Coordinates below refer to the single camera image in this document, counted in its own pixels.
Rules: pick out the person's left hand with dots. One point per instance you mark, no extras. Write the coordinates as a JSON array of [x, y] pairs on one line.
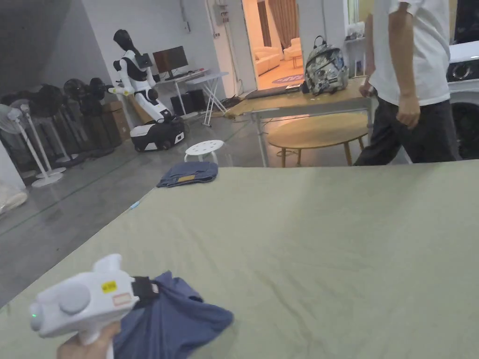
[[84, 346]]

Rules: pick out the white sofa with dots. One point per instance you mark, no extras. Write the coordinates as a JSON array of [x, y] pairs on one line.
[[267, 58]]

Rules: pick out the white washing machine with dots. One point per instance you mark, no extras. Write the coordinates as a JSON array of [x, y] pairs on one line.
[[464, 97]]

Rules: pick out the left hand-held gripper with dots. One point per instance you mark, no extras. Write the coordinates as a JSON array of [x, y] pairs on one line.
[[71, 299]]

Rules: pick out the row of black fans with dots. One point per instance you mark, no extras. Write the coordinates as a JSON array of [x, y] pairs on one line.
[[60, 116]]

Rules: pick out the bed with pale green sheet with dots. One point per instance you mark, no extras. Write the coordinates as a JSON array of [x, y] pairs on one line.
[[299, 261]]

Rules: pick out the folded blue jeans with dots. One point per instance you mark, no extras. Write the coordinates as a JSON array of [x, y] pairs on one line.
[[189, 175]]

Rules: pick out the dark blue shirt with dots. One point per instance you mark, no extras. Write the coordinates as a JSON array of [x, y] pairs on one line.
[[168, 321]]

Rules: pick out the white standing fan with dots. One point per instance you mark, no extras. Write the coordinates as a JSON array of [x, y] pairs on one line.
[[26, 146]]

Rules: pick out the patterned grey backpack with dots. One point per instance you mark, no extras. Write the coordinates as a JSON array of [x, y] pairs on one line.
[[325, 71]]

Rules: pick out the brown cardboard carton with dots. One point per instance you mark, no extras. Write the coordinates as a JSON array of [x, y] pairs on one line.
[[118, 119]]

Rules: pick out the white desk with monitor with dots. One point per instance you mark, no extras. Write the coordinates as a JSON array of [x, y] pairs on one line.
[[174, 80]]

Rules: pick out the white and black humanoid robot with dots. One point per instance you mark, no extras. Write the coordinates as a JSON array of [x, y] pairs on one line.
[[146, 97]]

